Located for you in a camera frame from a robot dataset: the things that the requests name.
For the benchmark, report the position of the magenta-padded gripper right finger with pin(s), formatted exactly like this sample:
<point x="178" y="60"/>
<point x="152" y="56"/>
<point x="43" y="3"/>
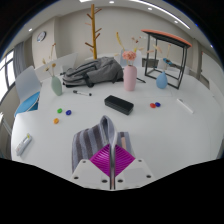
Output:
<point x="125" y="160"/>

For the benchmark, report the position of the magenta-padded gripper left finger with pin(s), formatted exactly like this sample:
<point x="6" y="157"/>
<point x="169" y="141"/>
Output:
<point x="101" y="160"/>

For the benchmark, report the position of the striped pink grey towel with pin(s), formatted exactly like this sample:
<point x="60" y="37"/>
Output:
<point x="90" y="141"/>

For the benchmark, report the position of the black whiteboard eraser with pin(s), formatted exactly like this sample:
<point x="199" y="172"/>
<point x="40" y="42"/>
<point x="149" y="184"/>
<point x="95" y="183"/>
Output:
<point x="119" y="104"/>

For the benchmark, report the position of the orange round magnet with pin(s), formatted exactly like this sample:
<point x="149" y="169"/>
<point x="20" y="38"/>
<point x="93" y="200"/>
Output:
<point x="56" y="121"/>

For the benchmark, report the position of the red round magnet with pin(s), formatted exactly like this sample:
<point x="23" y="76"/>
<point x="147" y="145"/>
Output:
<point x="152" y="105"/>

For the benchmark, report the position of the small blue round magnet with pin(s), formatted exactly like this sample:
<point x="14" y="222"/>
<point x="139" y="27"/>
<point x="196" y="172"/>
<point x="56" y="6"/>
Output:
<point x="158" y="104"/>

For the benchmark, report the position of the green round magnet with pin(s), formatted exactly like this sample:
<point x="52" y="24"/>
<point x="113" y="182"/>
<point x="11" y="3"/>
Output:
<point x="59" y="110"/>

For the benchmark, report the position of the black marker pen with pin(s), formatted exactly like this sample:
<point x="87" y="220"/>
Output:
<point x="82" y="93"/>

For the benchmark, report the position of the white remote control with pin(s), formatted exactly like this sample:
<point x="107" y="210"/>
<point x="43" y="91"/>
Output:
<point x="24" y="144"/>

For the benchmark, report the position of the white flat bar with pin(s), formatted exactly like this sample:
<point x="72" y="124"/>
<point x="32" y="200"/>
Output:
<point x="184" y="106"/>

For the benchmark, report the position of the pink vase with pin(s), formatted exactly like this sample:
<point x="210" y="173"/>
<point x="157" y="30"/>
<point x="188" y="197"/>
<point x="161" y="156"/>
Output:
<point x="130" y="78"/>

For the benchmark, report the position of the pale green vase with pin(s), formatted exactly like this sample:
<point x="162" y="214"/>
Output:
<point x="56" y="86"/>

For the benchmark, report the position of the light blue vase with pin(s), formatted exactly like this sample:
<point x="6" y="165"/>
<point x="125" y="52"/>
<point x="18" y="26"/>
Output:
<point x="161" y="81"/>

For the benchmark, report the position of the grey backpack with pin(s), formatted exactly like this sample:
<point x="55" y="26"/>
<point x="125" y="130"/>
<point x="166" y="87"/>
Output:
<point x="96" y="71"/>

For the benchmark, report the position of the white chair with blue seat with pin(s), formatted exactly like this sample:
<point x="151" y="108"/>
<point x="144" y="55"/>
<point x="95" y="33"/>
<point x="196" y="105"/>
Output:
<point x="28" y="101"/>

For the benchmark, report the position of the pink flower bouquet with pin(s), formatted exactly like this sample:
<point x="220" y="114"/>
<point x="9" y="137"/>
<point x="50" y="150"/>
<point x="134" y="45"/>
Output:
<point x="129" y="55"/>

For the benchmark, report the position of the dried beige flower stems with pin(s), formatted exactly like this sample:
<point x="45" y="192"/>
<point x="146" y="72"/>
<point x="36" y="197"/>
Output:
<point x="52" y="65"/>

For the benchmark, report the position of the thin dried stems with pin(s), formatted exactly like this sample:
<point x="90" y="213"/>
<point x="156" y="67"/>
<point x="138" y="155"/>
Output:
<point x="167" y="61"/>

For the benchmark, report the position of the wooden coat rack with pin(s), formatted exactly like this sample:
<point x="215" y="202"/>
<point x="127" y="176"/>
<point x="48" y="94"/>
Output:
<point x="94" y="33"/>

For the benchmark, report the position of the window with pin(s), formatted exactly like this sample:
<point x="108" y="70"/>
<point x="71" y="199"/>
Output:
<point x="5" y="75"/>

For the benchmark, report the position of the grey curtain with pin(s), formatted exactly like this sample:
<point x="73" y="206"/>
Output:
<point x="19" y="60"/>

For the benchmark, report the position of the recessed ceiling spot lights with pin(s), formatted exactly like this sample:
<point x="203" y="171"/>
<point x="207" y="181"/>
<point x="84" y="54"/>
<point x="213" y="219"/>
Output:
<point x="30" y="29"/>

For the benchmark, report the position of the long ceiling light strip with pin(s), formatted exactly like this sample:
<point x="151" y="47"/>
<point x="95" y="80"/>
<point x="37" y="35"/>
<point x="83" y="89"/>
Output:
<point x="166" y="12"/>

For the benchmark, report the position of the black frame orange-top side table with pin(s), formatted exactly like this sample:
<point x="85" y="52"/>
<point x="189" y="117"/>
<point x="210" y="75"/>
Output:
<point x="166" y="36"/>

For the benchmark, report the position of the round wall clock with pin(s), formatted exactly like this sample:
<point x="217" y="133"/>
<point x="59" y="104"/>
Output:
<point x="41" y="36"/>

